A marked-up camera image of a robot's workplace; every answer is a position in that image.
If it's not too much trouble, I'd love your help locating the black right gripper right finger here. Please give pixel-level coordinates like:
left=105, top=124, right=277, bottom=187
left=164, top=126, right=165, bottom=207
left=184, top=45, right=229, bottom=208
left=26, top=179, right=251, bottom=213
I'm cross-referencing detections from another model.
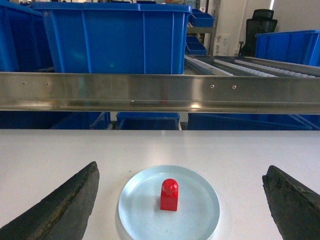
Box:
left=262, top=165, right=320, bottom=240

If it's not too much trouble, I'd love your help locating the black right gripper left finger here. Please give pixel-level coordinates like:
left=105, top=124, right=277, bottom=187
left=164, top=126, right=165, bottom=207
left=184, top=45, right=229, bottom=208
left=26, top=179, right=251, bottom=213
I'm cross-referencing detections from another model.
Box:
left=0, top=161, right=100, bottom=240

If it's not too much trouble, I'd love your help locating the red toy block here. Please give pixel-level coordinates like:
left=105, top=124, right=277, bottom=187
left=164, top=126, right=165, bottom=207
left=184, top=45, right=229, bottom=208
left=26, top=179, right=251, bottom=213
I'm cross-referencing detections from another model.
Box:
left=160, top=178, right=179, bottom=212

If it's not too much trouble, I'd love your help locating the light blue plate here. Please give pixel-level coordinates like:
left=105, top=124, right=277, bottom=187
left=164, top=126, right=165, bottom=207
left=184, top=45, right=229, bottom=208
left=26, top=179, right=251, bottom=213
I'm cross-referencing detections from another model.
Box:
left=118, top=165, right=220, bottom=240

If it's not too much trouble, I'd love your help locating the blue bin under shelf left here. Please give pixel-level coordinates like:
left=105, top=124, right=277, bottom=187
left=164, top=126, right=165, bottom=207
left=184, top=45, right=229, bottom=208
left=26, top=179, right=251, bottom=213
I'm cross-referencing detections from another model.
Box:
left=0, top=111, right=111, bottom=130

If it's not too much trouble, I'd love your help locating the blue bin under shelf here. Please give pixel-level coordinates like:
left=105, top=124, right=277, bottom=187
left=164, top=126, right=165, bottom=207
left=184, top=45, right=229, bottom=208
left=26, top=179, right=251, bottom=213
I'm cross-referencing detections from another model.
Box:
left=0, top=111, right=111, bottom=130
left=187, top=113, right=320, bottom=131
left=116, top=112, right=180, bottom=130

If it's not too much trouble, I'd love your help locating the blue bin under shelf centre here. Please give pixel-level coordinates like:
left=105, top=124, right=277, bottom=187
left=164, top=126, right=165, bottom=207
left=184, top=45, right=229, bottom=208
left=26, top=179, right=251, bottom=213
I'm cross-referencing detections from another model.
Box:
left=116, top=112, right=180, bottom=130

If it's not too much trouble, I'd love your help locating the blue bin under shelf right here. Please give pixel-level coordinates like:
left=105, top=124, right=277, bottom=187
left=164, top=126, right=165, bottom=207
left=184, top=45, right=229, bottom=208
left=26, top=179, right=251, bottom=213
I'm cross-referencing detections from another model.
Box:
left=187, top=113, right=320, bottom=131

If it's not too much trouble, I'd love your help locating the blue bin far right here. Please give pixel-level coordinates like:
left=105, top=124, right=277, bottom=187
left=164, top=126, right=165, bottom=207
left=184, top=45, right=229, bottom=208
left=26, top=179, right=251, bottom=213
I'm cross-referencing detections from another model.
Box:
left=255, top=29, right=320, bottom=67

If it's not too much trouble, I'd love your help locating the large blue bin left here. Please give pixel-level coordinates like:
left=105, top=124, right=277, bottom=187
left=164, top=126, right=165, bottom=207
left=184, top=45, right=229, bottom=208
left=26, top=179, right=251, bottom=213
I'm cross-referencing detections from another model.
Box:
left=0, top=0, right=54, bottom=72

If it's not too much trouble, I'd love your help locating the large blue bin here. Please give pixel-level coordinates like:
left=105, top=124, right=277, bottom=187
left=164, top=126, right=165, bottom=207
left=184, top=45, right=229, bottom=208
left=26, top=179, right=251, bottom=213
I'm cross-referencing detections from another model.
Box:
left=32, top=2, right=192, bottom=75
left=0, top=0, right=54, bottom=72

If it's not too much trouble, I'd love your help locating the roller conveyor track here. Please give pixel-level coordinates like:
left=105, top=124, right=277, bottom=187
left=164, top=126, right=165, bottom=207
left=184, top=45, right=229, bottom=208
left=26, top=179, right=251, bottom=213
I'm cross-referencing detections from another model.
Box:
left=184, top=56, right=316, bottom=78

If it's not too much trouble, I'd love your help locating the large blue bin centre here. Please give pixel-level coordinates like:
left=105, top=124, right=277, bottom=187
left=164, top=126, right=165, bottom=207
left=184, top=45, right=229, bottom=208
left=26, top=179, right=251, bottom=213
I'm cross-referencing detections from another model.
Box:
left=32, top=2, right=192, bottom=75

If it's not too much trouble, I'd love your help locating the black office chair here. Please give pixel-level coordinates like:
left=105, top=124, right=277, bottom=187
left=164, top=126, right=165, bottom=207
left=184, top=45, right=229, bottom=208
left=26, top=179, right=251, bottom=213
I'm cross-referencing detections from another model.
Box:
left=238, top=9, right=278, bottom=57

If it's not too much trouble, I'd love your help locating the small blue bin lower shelf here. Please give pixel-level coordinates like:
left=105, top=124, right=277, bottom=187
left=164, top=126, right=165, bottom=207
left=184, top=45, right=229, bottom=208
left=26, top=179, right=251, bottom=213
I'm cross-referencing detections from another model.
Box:
left=185, top=36, right=207, bottom=56

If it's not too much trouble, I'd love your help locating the small blue bin shelf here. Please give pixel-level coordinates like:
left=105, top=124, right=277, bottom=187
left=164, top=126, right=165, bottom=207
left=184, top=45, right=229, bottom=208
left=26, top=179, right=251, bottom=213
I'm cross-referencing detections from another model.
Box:
left=188, top=9, right=215, bottom=28
left=185, top=36, right=207, bottom=56

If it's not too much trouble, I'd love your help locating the small blue bin upper shelf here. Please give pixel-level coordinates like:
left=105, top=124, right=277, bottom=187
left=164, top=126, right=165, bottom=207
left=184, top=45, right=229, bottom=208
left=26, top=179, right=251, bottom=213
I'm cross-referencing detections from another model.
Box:
left=188, top=9, right=215, bottom=28

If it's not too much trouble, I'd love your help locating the stainless steel shelf rail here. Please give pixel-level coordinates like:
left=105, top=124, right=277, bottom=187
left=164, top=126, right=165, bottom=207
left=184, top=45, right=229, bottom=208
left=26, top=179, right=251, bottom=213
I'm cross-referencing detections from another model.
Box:
left=0, top=72, right=320, bottom=114

